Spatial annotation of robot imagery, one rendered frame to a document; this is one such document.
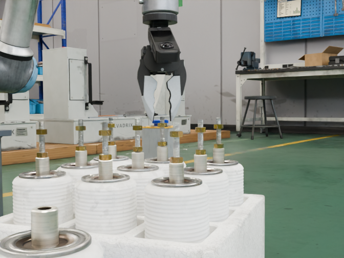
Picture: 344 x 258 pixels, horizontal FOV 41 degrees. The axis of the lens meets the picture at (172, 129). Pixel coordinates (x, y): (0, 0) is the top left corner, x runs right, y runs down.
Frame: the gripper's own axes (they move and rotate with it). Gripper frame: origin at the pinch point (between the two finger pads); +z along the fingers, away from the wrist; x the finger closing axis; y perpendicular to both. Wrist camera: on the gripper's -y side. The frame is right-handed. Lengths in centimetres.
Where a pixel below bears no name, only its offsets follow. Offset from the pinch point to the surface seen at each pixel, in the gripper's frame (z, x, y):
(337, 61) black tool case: -45, -235, 356
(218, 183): 10.8, -6.3, -19.9
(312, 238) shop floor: 35, -44, 24
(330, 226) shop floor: 35, -55, 34
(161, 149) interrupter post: 6.9, 0.3, -0.5
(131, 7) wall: -156, -43, 647
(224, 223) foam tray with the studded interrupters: 16.5, -6.4, -23.5
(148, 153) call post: 9.7, 1.1, 17.1
